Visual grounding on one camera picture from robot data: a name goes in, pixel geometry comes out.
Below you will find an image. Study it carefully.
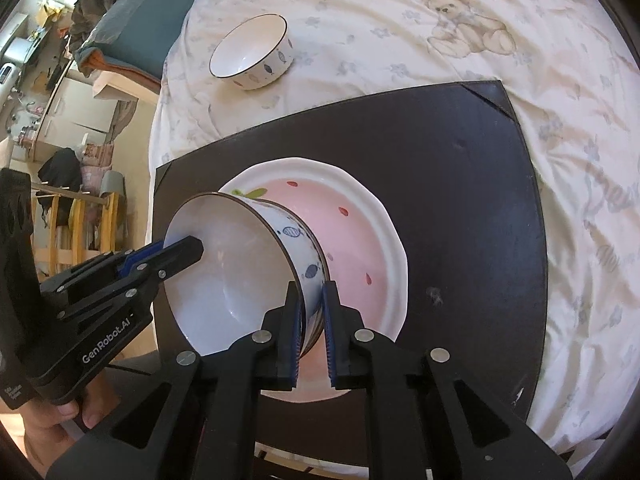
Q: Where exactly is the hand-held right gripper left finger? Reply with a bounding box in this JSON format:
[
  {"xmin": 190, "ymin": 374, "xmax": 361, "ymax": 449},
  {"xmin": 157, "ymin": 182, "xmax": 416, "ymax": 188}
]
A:
[{"xmin": 45, "ymin": 281, "xmax": 304, "ymax": 480}]

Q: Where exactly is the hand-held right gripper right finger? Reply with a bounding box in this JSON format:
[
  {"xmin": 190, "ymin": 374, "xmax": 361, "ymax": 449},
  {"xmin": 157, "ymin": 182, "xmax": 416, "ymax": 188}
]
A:
[{"xmin": 321, "ymin": 280, "xmax": 573, "ymax": 480}]

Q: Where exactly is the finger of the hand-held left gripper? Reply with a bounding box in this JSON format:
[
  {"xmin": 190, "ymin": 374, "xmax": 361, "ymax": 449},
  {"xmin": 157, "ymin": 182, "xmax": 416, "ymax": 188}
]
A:
[
  {"xmin": 57, "ymin": 236, "xmax": 203, "ymax": 321},
  {"xmin": 40, "ymin": 241, "xmax": 163, "ymax": 293}
]

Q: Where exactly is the person's left hand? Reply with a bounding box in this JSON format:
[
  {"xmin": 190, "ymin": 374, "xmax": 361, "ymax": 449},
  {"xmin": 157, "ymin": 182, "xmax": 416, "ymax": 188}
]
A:
[{"xmin": 25, "ymin": 385, "xmax": 121, "ymax": 463}]

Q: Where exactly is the wooden rack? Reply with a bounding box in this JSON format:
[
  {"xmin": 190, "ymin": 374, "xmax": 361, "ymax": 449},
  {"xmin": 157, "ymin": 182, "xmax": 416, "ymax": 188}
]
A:
[{"xmin": 30, "ymin": 185, "xmax": 126, "ymax": 276}]

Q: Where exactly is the pink printed cloth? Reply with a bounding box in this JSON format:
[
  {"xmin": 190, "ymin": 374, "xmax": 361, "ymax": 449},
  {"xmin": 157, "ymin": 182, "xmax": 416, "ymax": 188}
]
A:
[{"xmin": 82, "ymin": 142, "xmax": 116, "ymax": 193}]

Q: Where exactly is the black cloth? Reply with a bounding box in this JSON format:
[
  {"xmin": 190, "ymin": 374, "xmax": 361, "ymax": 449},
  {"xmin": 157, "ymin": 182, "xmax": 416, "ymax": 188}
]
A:
[{"xmin": 37, "ymin": 147, "xmax": 83, "ymax": 196}]

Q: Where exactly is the white cabinet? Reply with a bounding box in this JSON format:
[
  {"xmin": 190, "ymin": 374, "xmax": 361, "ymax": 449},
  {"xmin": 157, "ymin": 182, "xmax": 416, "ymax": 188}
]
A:
[{"xmin": 30, "ymin": 77, "xmax": 126, "ymax": 161}]

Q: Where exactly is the dark brown leather mat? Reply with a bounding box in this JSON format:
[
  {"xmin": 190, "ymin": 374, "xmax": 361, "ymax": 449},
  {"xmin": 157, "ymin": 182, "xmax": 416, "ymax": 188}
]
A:
[{"xmin": 147, "ymin": 80, "xmax": 548, "ymax": 471}]

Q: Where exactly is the teal cushion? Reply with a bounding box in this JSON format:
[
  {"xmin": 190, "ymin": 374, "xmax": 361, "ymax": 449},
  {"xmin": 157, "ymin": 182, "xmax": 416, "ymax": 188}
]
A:
[{"xmin": 80, "ymin": 0, "xmax": 221, "ymax": 86}]

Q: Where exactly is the camouflage cloth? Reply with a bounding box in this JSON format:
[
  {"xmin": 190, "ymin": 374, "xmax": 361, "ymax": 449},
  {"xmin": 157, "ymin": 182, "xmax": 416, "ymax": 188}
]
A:
[{"xmin": 70, "ymin": 0, "xmax": 146, "ymax": 51}]

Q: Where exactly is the cream printed blanket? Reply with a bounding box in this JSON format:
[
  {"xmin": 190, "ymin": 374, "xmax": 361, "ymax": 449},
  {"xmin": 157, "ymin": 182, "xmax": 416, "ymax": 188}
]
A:
[{"xmin": 147, "ymin": 0, "xmax": 640, "ymax": 453}]

